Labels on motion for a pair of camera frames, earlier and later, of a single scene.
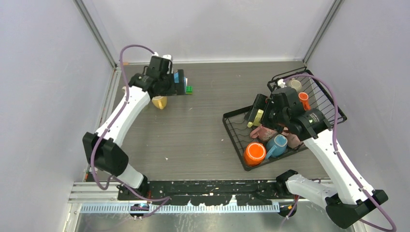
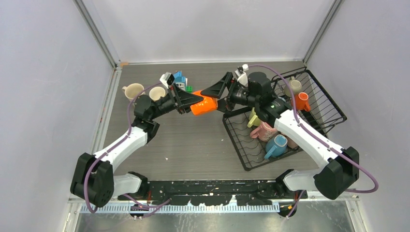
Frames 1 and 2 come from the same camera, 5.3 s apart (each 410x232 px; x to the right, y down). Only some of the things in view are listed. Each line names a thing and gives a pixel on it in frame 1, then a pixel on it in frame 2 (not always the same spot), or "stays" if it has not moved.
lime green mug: (257, 120) stays
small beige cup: (295, 84) stays
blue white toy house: (176, 79) stays
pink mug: (264, 133) stays
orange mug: (255, 153) to (208, 105)
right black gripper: (264, 102) to (217, 91)
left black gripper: (172, 91) to (180, 99)
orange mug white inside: (276, 146) stays
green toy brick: (189, 90) stays
